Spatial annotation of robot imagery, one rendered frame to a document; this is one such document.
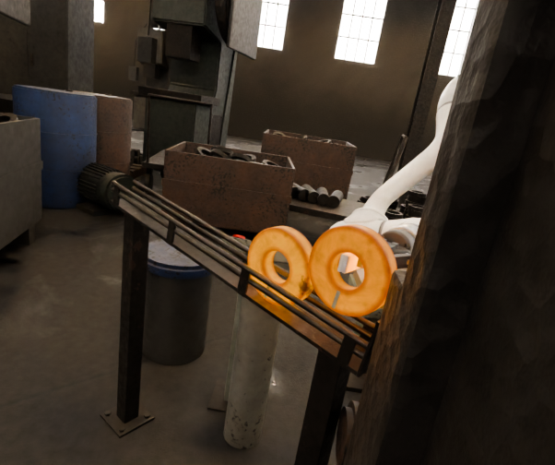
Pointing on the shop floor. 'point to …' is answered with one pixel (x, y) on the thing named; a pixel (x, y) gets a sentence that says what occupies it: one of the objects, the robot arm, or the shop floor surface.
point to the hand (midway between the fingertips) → (353, 260)
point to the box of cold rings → (314, 159)
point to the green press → (197, 67)
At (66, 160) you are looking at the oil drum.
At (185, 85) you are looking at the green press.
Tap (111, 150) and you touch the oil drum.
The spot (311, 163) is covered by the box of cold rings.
